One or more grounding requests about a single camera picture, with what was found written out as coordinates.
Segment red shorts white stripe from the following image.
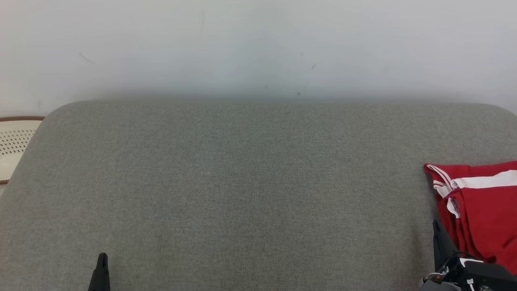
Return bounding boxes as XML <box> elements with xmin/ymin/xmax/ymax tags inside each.
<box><xmin>444</xmin><ymin>162</ymin><xmax>517</xmax><ymax>275</ymax></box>

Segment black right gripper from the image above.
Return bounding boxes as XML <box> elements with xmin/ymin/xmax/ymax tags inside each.
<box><xmin>422</xmin><ymin>220</ymin><xmax>469</xmax><ymax>291</ymax></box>

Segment cream perforated laundry basket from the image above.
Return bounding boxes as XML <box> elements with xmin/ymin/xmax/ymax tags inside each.
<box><xmin>0</xmin><ymin>116</ymin><xmax>46</xmax><ymax>185</ymax></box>

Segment grey fabric sofa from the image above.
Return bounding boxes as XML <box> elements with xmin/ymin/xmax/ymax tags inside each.
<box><xmin>0</xmin><ymin>100</ymin><xmax>517</xmax><ymax>291</ymax></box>

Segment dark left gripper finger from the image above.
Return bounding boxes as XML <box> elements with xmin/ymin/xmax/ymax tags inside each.
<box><xmin>88</xmin><ymin>253</ymin><xmax>110</xmax><ymax>291</ymax></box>

